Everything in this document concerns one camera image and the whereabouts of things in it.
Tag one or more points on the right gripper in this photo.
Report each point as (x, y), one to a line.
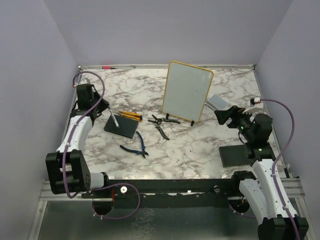
(234, 112)

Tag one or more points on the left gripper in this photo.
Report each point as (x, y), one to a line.
(103, 105)

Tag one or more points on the white whiteboard marker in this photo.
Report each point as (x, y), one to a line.
(114, 118)

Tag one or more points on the yellow framed whiteboard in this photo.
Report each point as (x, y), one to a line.
(186, 91)

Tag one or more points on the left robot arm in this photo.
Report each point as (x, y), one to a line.
(67, 168)

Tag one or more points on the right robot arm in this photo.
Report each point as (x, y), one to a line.
(277, 219)

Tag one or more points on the grey whiteboard eraser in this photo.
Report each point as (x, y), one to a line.
(217, 103)

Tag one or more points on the right black pad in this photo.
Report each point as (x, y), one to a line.
(235, 155)

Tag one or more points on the black pad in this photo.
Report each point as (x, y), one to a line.
(127, 127)
(235, 155)

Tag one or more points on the left black pad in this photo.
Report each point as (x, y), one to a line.
(127, 127)

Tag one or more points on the yellow utility knife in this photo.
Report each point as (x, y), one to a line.
(132, 115)

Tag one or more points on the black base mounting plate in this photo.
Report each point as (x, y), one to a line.
(168, 193)

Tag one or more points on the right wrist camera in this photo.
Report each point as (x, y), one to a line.
(256, 105)

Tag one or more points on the red marker on rail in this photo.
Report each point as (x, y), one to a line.
(108, 68)

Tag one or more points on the black grey wire stripper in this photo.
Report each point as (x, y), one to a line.
(159, 121)

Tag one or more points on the blue handled cutting pliers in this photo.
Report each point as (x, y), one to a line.
(141, 151)

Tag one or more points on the aluminium frame rail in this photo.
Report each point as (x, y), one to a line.
(293, 187)

